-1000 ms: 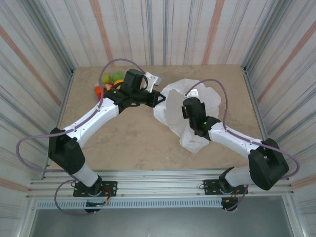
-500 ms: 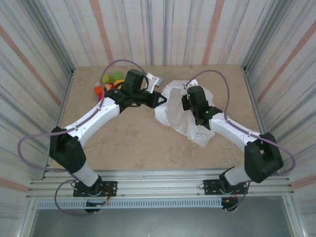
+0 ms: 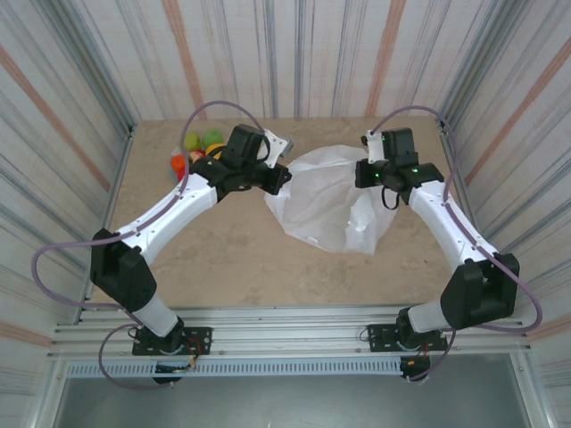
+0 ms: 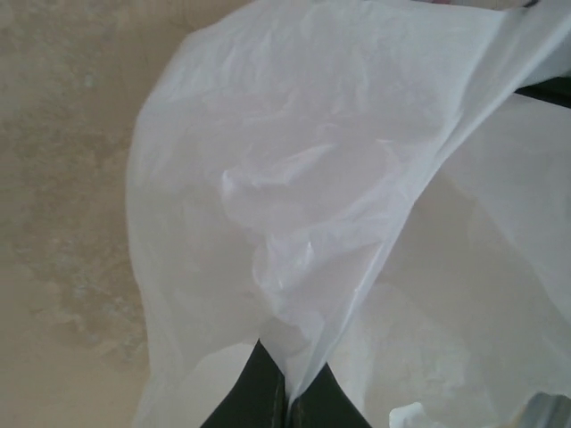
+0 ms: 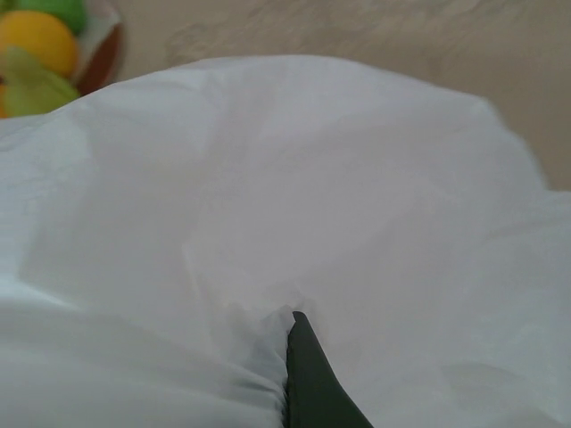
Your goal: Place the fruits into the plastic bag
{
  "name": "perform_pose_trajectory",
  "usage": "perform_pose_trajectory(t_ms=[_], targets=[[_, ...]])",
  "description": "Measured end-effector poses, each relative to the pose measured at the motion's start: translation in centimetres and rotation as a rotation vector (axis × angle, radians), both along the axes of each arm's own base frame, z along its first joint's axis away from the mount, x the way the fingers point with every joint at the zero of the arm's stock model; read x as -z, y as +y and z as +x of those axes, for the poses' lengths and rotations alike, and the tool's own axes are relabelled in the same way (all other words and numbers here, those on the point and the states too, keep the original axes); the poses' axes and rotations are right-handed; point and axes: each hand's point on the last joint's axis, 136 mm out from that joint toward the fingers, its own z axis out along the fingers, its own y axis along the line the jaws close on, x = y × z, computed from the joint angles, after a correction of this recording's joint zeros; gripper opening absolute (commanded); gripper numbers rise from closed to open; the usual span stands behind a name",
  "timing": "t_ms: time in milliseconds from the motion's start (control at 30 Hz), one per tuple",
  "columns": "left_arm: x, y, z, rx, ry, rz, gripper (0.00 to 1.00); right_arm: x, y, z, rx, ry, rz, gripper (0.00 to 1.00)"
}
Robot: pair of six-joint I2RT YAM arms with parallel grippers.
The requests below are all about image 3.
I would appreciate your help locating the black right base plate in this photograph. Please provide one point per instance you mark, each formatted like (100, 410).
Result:
(379, 339)

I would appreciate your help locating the red-orange persimmon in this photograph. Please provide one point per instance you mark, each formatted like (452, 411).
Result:
(178, 162)

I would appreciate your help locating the large bright green fruit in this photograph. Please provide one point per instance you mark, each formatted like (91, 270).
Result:
(213, 136)

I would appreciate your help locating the white plastic bag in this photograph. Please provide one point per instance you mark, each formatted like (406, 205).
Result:
(321, 209)

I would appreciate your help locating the small yellow-green fruit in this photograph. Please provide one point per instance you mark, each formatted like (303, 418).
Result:
(192, 141)

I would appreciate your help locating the round multicolour plate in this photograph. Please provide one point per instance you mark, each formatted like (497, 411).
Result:
(173, 174)

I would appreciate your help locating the aluminium rail frame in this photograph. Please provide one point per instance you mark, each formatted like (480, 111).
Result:
(285, 330)

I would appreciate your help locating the aluminium side post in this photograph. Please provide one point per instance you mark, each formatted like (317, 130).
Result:
(459, 187)
(117, 178)

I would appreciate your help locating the pink peach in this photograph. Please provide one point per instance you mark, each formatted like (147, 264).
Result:
(196, 155)

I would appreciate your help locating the grey metal panel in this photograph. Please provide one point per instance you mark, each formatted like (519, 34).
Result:
(285, 401)

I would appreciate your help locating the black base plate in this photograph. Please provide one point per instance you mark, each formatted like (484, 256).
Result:
(201, 339)
(379, 339)

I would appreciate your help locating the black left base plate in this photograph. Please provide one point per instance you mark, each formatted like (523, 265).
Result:
(201, 339)

